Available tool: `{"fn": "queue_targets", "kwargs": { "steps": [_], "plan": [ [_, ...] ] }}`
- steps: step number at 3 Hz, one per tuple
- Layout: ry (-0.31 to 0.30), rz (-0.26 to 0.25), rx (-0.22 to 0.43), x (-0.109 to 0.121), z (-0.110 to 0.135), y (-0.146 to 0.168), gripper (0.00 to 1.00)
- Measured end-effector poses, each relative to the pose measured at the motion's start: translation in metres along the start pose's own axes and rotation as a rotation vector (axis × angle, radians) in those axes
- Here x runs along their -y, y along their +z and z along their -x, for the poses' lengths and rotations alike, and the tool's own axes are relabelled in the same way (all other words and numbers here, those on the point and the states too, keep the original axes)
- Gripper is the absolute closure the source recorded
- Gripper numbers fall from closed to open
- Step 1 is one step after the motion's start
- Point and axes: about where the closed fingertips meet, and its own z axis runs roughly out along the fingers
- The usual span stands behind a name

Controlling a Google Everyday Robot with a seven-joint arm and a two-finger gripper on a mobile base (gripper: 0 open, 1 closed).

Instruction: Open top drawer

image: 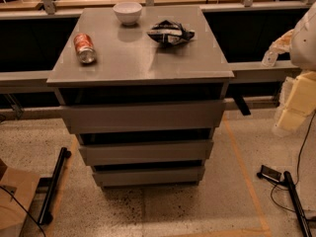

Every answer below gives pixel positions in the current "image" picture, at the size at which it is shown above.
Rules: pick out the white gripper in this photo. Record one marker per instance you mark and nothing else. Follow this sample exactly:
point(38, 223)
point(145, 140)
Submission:
point(304, 44)

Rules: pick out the grey top drawer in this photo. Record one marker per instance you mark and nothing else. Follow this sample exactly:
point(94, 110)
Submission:
point(142, 117)

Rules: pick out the grey drawer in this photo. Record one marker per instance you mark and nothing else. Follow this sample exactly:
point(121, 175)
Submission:
point(142, 117)
point(149, 176)
point(132, 153)

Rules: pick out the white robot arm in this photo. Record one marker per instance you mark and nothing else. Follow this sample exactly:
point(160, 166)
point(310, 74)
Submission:
point(302, 50)

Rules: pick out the grey middle drawer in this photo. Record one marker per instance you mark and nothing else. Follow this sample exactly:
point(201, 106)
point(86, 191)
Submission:
point(132, 153)

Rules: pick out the grey bottom drawer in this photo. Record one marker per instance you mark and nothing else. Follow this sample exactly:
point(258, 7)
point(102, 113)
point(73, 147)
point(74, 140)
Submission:
point(149, 176)

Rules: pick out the grey drawer cabinet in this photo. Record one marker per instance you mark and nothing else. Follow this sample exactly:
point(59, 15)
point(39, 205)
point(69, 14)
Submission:
point(132, 68)

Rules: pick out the black device on floor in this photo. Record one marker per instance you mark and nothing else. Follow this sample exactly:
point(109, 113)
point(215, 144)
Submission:
point(270, 175)

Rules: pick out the black right floor bar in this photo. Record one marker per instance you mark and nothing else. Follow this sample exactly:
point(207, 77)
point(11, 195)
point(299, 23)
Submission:
point(303, 222)

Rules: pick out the black floor bar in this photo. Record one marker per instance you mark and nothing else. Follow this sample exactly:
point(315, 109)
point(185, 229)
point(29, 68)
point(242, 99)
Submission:
point(303, 222)
point(50, 183)

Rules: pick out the black crumpled chip bag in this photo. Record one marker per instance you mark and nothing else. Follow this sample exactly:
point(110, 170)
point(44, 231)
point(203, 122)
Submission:
point(170, 33)

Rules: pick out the white ceramic bowl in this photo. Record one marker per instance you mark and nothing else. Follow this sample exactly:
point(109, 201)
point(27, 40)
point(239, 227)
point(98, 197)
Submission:
point(128, 13)

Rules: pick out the red soda can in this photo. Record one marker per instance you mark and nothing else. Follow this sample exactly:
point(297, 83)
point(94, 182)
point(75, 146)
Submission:
point(84, 48)

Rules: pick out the black left floor bar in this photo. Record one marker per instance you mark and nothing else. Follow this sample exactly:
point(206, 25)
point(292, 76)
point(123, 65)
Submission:
point(50, 183)

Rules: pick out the cardboard box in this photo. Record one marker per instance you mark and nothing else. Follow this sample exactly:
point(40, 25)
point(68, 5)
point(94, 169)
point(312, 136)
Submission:
point(17, 190)

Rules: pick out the grey metal rail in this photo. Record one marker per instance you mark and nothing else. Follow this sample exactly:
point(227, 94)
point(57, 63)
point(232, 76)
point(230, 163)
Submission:
point(245, 72)

